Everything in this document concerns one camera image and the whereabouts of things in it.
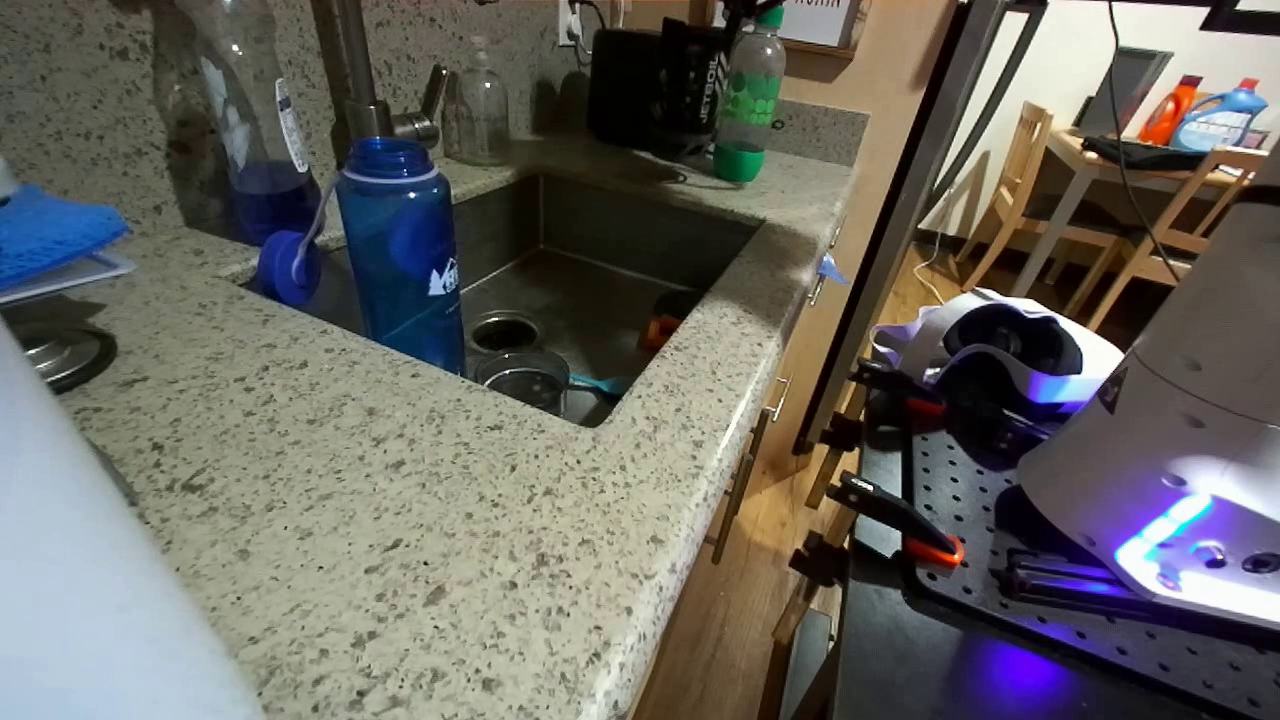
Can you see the small orange object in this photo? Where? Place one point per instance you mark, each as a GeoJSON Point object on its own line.
{"type": "Point", "coordinates": [664, 327]}

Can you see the blue water bottle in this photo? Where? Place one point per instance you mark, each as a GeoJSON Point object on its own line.
{"type": "Point", "coordinates": [400, 253]}

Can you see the orange detergent bottle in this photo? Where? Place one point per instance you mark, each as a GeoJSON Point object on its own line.
{"type": "Point", "coordinates": [1170, 113]}

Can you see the wooden chair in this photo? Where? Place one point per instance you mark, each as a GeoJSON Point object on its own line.
{"type": "Point", "coordinates": [1022, 161]}

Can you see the metal gooseneck faucet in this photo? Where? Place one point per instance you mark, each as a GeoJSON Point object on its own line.
{"type": "Point", "coordinates": [355, 66]}

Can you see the blue cloth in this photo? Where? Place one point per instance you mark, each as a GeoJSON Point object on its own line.
{"type": "Point", "coordinates": [55, 225]}

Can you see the stainless steel sink basin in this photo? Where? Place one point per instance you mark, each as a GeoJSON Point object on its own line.
{"type": "Point", "coordinates": [587, 284]}

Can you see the wooden table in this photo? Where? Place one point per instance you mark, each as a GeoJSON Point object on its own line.
{"type": "Point", "coordinates": [1144, 167]}

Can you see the black clamp red tip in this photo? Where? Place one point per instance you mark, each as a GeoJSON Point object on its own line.
{"type": "Point", "coordinates": [903, 403]}
{"type": "Point", "coordinates": [884, 512]}

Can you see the clear green plastic bottle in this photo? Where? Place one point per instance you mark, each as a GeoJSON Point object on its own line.
{"type": "Point", "coordinates": [744, 161]}

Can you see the blue white detergent bottle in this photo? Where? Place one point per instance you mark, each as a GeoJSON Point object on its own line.
{"type": "Point", "coordinates": [1222, 122]}

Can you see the round dark metal dish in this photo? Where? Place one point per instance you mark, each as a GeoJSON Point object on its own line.
{"type": "Point", "coordinates": [66, 344]}

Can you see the white wall outlet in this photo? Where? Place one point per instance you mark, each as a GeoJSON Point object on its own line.
{"type": "Point", "coordinates": [570, 23]}

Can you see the black perforated breadboard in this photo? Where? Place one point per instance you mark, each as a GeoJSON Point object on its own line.
{"type": "Point", "coordinates": [981, 464]}

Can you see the small blue clip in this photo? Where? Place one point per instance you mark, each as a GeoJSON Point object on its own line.
{"type": "Point", "coordinates": [831, 271]}

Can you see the black silver toaster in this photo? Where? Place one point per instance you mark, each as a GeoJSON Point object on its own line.
{"type": "Point", "coordinates": [696, 93]}

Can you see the teal brush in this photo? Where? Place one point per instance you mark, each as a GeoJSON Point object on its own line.
{"type": "Point", "coordinates": [601, 396]}

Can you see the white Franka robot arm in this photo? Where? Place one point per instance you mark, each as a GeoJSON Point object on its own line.
{"type": "Point", "coordinates": [1172, 403]}

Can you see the blue dish soap bottle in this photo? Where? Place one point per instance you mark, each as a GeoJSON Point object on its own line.
{"type": "Point", "coordinates": [225, 122]}

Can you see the black metal pole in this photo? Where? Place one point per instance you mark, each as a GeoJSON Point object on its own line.
{"type": "Point", "coordinates": [904, 225]}

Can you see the small clear glass bottle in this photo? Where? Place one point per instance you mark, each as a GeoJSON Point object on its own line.
{"type": "Point", "coordinates": [477, 122]}

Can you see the white VR headset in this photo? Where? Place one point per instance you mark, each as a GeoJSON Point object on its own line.
{"type": "Point", "coordinates": [1015, 327]}

